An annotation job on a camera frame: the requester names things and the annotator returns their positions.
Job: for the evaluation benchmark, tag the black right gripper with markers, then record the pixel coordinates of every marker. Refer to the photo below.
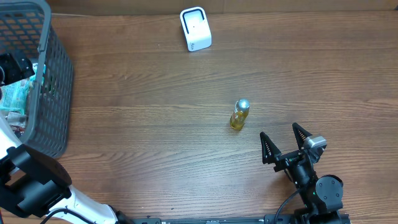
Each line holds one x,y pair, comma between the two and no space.
271,152

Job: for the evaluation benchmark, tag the yellow oil bottle silver cap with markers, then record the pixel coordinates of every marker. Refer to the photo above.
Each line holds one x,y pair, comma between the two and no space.
240,113

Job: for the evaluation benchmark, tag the teal snack packet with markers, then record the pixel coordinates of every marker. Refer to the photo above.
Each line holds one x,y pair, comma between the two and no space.
15,96

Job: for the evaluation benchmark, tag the brown white snack packet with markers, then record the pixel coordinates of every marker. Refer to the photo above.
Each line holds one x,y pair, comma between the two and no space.
17,121

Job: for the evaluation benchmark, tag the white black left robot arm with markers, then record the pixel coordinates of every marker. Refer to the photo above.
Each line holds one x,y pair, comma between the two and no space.
33,183

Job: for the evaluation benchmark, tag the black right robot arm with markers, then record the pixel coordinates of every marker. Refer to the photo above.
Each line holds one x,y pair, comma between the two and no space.
321,196

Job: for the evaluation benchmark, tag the white barcode scanner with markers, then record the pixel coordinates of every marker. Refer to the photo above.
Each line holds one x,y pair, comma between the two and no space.
196,28

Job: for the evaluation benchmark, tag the grey plastic basket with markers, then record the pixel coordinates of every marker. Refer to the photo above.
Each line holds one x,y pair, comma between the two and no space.
26,27

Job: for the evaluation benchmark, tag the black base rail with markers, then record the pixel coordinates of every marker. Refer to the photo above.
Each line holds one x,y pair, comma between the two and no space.
242,220

